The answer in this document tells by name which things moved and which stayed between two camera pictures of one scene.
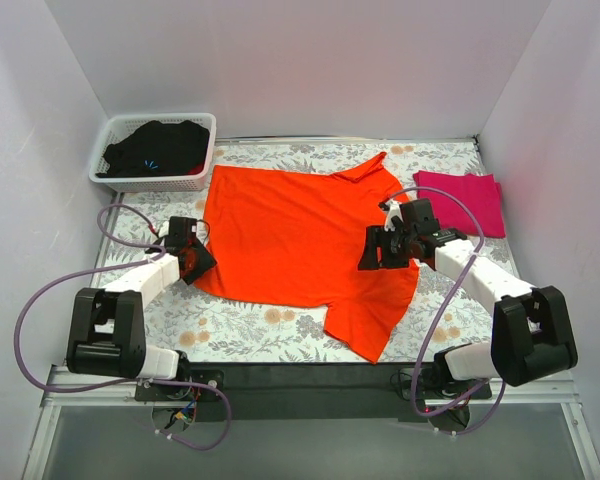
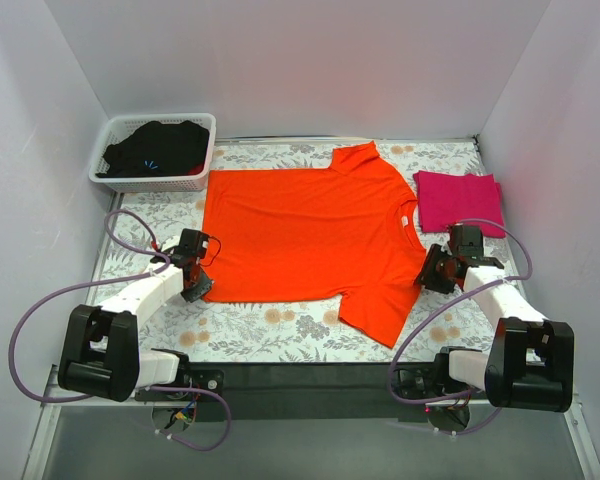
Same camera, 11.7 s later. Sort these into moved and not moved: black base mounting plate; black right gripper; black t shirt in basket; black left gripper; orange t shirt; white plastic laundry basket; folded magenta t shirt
Moved: black right gripper; black left gripper; orange t shirt
Not moved: black t shirt in basket; white plastic laundry basket; black base mounting plate; folded magenta t shirt
